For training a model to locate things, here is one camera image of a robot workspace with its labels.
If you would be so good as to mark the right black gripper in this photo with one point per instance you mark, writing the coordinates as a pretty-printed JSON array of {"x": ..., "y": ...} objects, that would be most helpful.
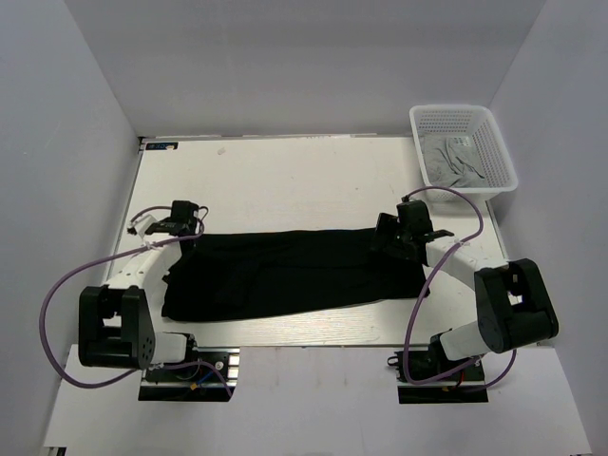
[{"x": 389, "y": 236}]

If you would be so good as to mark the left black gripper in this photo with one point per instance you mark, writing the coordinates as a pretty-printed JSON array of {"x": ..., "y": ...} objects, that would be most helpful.
[{"x": 180, "y": 228}]

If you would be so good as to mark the black t shirt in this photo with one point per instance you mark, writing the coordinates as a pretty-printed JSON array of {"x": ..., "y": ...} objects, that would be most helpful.
[{"x": 230, "y": 277}]

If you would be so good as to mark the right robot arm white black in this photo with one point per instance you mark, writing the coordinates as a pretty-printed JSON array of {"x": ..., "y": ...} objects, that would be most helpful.
[{"x": 513, "y": 306}]

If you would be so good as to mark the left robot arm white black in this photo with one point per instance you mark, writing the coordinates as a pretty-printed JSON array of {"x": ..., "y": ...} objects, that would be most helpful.
[{"x": 115, "y": 323}]

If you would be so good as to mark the blue label sticker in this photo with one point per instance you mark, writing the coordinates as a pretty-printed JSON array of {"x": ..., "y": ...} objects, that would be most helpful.
[{"x": 161, "y": 146}]

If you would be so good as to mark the grey t shirt in basket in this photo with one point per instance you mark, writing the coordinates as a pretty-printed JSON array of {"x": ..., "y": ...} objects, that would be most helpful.
[{"x": 452, "y": 161}]

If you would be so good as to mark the white plastic basket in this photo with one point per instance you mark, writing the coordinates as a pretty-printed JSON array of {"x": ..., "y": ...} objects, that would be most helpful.
[{"x": 477, "y": 123}]

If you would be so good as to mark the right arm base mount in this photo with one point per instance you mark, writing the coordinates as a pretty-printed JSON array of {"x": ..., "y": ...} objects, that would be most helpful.
[{"x": 463, "y": 387}]

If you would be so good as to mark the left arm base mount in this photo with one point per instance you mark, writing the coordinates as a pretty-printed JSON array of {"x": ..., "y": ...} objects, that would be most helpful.
[{"x": 210, "y": 376}]

